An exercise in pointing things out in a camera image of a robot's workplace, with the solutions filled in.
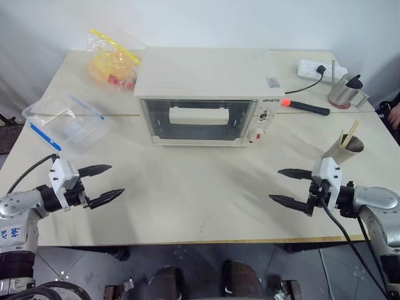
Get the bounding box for black table leg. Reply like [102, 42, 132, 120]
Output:
[105, 246, 131, 263]

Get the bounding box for person in dark clothing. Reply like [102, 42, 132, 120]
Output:
[374, 99, 400, 142]

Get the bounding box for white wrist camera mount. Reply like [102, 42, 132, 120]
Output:
[312, 157, 343, 211]
[49, 159, 81, 213]

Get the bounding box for dark furniture beside table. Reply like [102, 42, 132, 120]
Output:
[0, 112, 25, 154]

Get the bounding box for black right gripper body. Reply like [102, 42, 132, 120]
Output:
[307, 178, 329, 217]

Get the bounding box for cream toaster oven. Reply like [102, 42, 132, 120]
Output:
[133, 47, 286, 148]

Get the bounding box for glass oven door with handle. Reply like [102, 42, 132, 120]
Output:
[139, 97, 258, 146]

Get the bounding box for steel kettle with black lid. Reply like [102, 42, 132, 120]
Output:
[327, 74, 371, 110]

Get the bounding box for clear bag with yellow zip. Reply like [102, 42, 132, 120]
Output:
[84, 28, 143, 92]

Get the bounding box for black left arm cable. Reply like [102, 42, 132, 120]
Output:
[6, 153, 61, 194]

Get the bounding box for steel cup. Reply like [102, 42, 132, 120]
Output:
[322, 133, 365, 166]

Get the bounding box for white power strip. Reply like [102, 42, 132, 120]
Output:
[295, 58, 349, 84]

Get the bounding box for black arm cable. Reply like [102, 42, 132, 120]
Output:
[321, 199, 390, 299]
[6, 153, 61, 194]

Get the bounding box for long wooden chopstick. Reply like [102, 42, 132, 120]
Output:
[342, 120, 361, 148]

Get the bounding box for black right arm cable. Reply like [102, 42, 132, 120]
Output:
[321, 199, 390, 299]

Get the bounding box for black tool with orange tip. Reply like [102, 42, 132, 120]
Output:
[281, 99, 331, 116]

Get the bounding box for black plug with cable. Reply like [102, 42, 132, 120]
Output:
[284, 64, 328, 95]

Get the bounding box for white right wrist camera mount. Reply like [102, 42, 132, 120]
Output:
[312, 157, 343, 211]

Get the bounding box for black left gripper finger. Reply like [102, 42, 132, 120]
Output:
[77, 164, 113, 179]
[88, 188, 126, 210]

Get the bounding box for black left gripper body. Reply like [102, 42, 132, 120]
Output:
[63, 181, 92, 210]

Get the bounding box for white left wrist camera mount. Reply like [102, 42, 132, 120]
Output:
[49, 159, 81, 213]

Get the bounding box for clear plastic box, blue clips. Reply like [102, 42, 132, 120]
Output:
[22, 93, 108, 155]

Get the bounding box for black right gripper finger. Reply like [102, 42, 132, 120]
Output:
[277, 168, 314, 182]
[268, 194, 311, 216]

